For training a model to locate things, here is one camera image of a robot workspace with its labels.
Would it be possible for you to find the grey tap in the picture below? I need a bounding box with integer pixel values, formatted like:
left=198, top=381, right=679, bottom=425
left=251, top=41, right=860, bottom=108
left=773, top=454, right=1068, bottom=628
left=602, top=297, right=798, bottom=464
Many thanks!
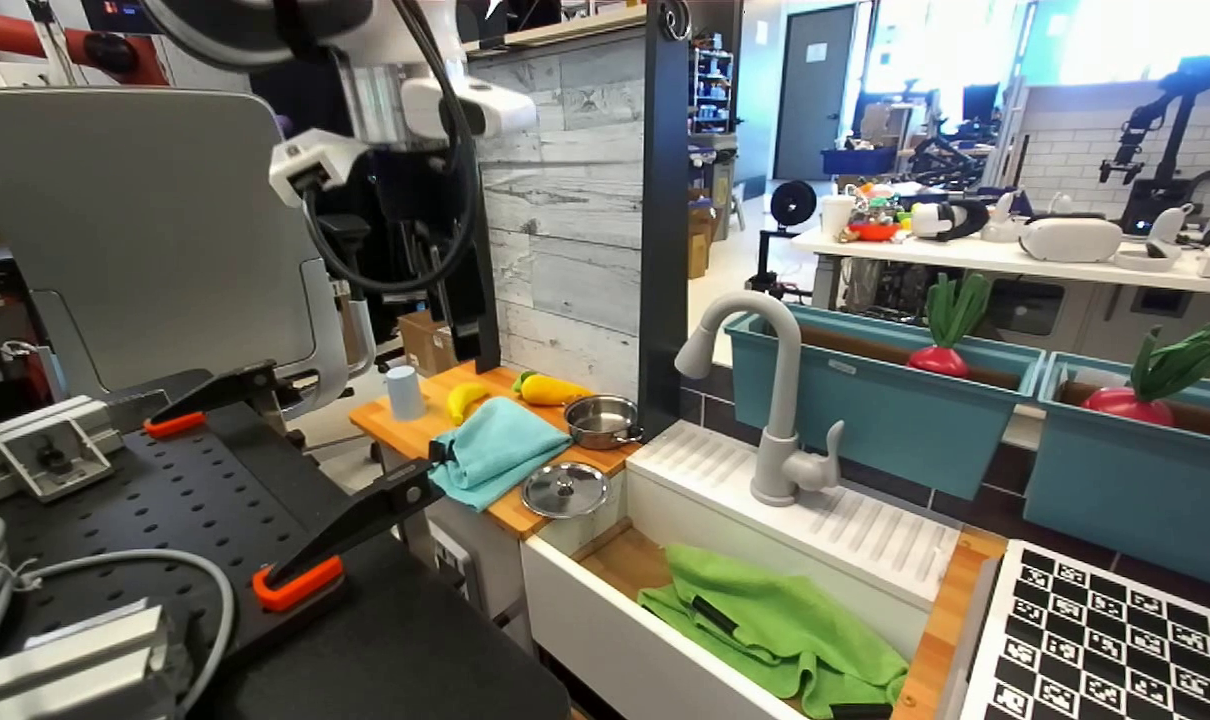
left=674, top=290, right=847, bottom=508

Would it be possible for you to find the grey tap lever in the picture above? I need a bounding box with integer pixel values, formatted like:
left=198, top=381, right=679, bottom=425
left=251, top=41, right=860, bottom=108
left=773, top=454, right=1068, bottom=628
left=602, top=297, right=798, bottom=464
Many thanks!
left=807, top=419, right=847, bottom=492

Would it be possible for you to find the shelf with boxes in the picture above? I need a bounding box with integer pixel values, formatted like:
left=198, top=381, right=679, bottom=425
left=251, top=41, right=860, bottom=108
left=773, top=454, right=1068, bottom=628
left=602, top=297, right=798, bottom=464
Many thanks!
left=689, top=34, right=737, bottom=137

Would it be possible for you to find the red toy radish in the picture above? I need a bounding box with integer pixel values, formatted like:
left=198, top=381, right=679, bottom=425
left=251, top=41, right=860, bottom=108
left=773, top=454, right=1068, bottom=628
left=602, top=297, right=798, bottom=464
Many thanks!
left=1079, top=324, right=1210, bottom=430
left=905, top=271, right=995, bottom=380

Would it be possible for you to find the teal cloth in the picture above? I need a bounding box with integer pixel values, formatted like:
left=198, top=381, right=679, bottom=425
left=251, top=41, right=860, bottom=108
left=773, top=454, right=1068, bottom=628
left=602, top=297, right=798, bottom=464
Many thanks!
left=427, top=396, right=574, bottom=514

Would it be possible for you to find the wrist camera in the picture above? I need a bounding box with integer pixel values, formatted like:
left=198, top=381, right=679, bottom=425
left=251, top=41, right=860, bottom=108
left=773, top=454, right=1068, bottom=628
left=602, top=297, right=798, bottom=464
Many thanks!
left=268, top=128, right=371, bottom=209

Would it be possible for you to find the grey door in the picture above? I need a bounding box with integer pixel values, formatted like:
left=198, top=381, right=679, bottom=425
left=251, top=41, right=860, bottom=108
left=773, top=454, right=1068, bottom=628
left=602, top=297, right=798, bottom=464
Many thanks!
left=772, top=4, right=859, bottom=182

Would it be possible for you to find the grey office chair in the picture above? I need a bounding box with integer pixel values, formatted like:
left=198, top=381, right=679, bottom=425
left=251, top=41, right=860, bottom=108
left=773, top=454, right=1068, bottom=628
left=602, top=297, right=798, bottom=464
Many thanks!
left=0, top=87, right=377, bottom=403

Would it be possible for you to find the light blue cup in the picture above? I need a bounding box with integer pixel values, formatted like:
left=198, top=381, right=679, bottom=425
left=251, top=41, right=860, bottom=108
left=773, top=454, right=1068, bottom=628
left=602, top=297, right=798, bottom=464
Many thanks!
left=384, top=364, right=427, bottom=422

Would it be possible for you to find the silver pot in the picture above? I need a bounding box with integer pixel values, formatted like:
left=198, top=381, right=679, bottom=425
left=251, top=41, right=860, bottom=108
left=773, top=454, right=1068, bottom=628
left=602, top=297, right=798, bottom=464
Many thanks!
left=563, top=394, right=647, bottom=452

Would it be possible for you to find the aluminium profile bracket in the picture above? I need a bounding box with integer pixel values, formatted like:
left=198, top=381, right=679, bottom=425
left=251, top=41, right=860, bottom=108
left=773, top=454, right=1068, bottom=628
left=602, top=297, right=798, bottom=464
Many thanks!
left=0, top=598, right=198, bottom=720
left=0, top=394, right=126, bottom=514

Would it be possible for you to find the stack of cardboard boxes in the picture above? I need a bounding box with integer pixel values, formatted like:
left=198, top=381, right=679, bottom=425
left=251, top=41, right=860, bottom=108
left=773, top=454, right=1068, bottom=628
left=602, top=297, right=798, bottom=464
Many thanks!
left=686, top=204, right=717, bottom=280

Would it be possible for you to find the red tube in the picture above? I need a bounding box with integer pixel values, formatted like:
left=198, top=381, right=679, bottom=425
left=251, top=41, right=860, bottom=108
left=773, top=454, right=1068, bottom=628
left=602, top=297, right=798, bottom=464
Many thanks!
left=0, top=8, right=172, bottom=87

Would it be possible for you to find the black clamp with orange tips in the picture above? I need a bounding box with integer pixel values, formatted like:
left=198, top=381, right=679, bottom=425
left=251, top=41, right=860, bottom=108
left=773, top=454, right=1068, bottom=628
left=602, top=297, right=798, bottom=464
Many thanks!
left=252, top=455, right=448, bottom=614
left=143, top=360, right=288, bottom=440

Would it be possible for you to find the silver lid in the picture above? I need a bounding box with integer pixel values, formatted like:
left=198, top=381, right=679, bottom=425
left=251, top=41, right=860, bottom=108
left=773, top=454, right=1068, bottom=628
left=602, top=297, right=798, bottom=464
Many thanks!
left=521, top=462, right=612, bottom=520

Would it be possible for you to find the white cup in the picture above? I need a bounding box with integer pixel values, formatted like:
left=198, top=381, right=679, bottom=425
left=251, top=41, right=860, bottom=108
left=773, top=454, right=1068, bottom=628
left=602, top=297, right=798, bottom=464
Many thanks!
left=819, top=193, right=857, bottom=242

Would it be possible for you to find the blue bin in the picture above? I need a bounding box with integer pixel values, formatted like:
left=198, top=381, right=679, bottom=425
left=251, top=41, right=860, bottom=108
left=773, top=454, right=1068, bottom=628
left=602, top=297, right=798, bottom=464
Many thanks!
left=820, top=145, right=899, bottom=179

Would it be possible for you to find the yellow toy banana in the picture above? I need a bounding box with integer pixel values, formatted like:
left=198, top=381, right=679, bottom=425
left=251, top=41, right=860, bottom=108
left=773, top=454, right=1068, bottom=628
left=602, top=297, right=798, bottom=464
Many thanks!
left=446, top=382, right=492, bottom=424

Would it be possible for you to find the green cloth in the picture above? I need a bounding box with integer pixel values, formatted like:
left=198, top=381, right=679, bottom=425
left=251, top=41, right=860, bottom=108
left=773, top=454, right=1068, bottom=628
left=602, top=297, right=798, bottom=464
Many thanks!
left=636, top=543, right=912, bottom=720

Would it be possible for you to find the black and white headset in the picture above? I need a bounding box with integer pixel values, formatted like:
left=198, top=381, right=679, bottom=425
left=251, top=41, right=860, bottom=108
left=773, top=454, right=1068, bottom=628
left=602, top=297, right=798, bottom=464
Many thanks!
left=909, top=199, right=992, bottom=242

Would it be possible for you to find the white sink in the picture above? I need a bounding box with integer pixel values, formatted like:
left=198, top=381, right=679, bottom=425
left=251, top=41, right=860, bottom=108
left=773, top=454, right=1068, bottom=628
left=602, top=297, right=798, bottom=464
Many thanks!
left=520, top=466, right=968, bottom=720

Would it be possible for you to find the toy kitchen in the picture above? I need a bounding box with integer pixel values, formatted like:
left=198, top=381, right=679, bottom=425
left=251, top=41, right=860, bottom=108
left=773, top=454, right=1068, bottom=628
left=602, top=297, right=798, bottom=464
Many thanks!
left=349, top=0, right=1210, bottom=720

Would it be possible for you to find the teal planter box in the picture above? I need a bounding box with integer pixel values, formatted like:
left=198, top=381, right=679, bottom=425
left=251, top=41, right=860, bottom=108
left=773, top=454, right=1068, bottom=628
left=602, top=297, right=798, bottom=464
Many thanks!
left=1022, top=351, right=1210, bottom=597
left=724, top=304, right=1047, bottom=502

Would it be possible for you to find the cardboard box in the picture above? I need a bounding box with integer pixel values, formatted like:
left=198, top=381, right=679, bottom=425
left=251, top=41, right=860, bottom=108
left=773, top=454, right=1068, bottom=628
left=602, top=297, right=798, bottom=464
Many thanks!
left=397, top=309, right=459, bottom=379

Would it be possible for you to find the yellow toy corn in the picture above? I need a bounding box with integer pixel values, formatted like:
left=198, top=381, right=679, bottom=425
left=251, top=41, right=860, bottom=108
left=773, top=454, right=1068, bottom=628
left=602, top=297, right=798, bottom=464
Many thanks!
left=511, top=370, right=592, bottom=407

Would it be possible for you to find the black and white marker board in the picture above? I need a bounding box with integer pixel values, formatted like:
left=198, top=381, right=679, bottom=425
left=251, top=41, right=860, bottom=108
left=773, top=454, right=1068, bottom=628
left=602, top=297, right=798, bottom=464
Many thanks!
left=959, top=539, right=1210, bottom=720

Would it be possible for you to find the heap of colourful toys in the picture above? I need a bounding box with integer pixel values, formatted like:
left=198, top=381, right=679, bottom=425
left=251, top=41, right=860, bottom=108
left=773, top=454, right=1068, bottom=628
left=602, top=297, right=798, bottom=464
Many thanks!
left=839, top=180, right=913, bottom=244

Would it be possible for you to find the white table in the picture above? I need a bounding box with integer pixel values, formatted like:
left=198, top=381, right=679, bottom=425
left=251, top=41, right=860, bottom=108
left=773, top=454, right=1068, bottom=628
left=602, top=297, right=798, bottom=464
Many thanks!
left=790, top=224, right=1210, bottom=346

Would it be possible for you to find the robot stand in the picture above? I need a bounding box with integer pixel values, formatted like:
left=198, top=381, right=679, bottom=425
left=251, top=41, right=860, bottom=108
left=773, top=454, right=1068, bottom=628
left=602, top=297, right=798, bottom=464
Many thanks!
left=0, top=368, right=571, bottom=720

